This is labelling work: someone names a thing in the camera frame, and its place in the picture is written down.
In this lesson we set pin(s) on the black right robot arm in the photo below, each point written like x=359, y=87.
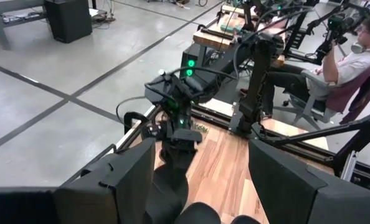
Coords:
x=253, y=87

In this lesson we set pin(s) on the background wooden table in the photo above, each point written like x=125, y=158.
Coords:
x=213, y=39

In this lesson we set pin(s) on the silver metal bracket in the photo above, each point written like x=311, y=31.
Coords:
x=349, y=165

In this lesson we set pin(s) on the grey headphones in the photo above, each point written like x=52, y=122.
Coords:
x=357, y=47

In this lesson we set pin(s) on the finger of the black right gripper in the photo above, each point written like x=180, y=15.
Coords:
x=185, y=141
x=157, y=132

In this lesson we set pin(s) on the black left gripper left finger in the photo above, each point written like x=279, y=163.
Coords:
x=116, y=186

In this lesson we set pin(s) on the black box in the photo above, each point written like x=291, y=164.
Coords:
x=68, y=20

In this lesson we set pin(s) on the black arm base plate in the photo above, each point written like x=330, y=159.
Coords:
x=238, y=124

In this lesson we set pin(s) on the grey office chair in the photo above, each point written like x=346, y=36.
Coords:
x=309, y=102

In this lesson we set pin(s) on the black frame clamp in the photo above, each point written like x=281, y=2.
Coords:
x=132, y=116

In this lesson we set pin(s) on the person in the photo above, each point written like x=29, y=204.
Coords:
x=344, y=68

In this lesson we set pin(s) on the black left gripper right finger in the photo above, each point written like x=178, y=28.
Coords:
x=284, y=193

